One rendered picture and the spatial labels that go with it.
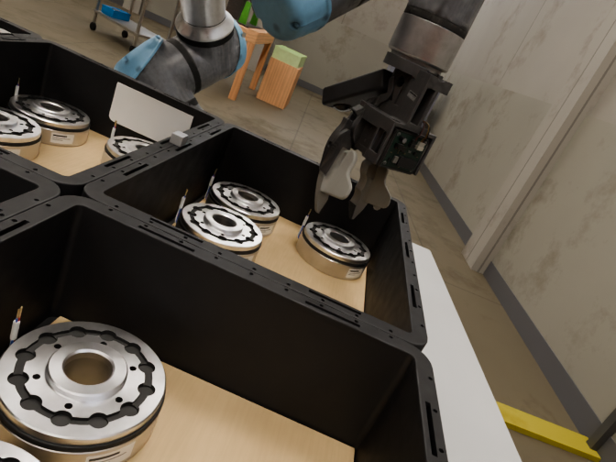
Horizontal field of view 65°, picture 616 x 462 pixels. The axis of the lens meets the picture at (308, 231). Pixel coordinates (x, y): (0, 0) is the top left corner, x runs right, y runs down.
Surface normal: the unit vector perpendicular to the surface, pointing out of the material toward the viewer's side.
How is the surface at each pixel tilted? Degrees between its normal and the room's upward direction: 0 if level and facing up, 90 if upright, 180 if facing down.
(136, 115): 90
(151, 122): 90
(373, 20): 90
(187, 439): 0
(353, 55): 90
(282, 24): 126
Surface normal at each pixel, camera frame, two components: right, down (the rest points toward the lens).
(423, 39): -0.23, 0.29
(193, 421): 0.39, -0.85
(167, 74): 0.55, 0.05
